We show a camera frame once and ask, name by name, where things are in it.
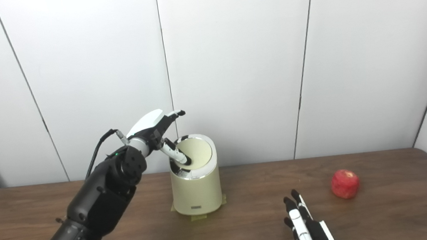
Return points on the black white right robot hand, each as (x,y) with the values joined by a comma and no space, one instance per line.
(312,235)

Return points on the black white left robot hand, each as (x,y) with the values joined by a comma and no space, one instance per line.
(148,123)

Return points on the cream round bin lid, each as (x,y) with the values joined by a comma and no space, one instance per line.
(199,152)

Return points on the red apple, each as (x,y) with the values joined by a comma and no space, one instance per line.
(345,184)

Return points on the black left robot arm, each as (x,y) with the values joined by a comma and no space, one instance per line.
(97,203)

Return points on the cream-colored bin body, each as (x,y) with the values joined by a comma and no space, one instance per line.
(198,193)

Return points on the yellow masking tape piece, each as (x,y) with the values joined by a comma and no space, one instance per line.
(198,216)
(223,199)
(173,208)

